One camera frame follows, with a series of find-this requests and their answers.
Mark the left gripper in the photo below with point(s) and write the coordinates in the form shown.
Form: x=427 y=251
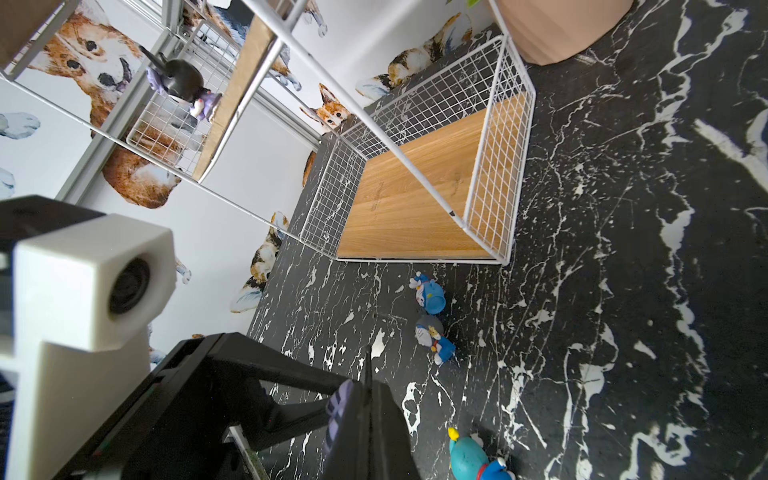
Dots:
x=175 y=423

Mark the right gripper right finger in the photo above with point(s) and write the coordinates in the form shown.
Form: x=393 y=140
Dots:
x=390 y=454

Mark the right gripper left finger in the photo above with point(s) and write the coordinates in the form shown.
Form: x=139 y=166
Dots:
x=349 y=456

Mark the black purple kuromi figure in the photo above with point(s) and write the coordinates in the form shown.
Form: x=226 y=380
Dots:
x=183 y=82
x=335 y=409

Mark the teal small toy figure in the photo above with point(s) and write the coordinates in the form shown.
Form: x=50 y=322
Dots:
x=468 y=460

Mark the small potted green plant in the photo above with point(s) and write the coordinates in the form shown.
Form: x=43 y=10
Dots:
x=549 y=32

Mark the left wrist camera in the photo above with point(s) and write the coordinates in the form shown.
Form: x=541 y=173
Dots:
x=83 y=298

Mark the white wire three-tier shelf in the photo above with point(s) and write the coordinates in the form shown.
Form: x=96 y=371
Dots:
x=423 y=109

